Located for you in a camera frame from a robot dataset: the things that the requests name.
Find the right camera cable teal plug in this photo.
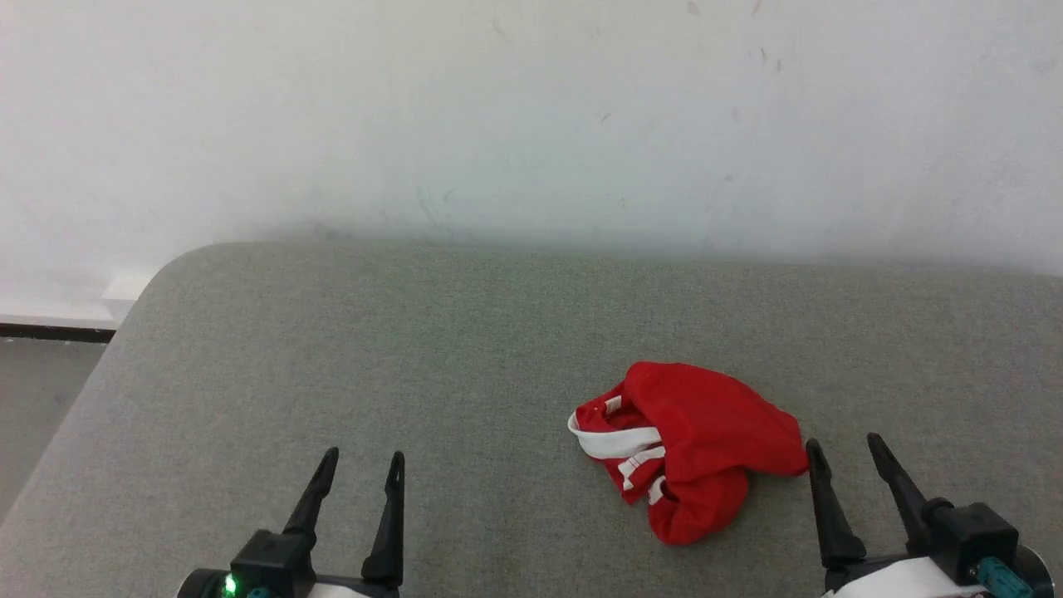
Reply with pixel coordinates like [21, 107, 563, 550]
[973, 556, 1036, 598]

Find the black baseboard strip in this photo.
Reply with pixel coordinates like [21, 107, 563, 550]
[0, 322, 117, 344]

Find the grey-green fabric sofa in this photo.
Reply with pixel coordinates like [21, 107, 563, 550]
[0, 241, 1063, 598]

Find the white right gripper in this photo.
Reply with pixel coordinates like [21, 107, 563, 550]
[806, 433, 989, 598]

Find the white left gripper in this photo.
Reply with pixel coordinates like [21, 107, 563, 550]
[284, 448, 405, 598]

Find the red white sports garment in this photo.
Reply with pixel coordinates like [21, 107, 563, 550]
[567, 360, 811, 547]

